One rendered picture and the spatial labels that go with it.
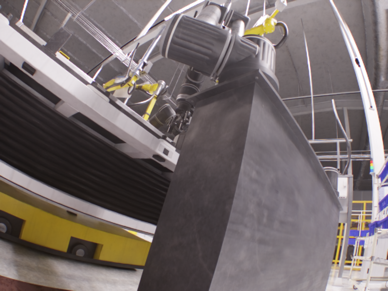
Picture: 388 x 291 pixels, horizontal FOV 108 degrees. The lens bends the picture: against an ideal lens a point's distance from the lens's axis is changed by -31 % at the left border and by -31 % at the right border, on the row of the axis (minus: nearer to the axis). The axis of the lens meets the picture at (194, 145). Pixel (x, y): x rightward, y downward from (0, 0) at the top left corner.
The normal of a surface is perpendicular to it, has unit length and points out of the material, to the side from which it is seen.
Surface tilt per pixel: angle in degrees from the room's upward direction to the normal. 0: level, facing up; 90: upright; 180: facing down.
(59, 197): 90
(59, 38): 90
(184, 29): 120
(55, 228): 90
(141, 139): 90
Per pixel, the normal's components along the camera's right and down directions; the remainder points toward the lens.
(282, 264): 0.67, -0.11
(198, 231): -0.69, -0.45
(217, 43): 0.07, 0.17
